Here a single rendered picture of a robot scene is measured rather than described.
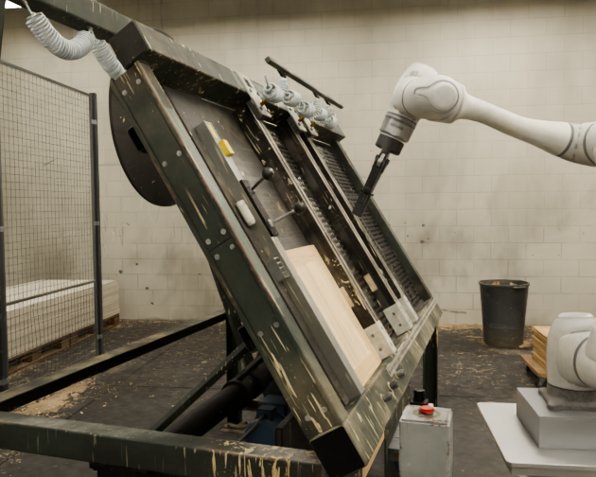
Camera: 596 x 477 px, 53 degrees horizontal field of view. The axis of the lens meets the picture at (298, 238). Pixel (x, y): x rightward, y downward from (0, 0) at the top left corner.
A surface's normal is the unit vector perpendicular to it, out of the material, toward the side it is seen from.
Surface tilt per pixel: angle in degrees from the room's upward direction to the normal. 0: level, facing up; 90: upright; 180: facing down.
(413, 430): 90
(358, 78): 90
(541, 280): 90
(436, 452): 90
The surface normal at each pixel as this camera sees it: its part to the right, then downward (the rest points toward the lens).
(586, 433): -0.13, 0.05
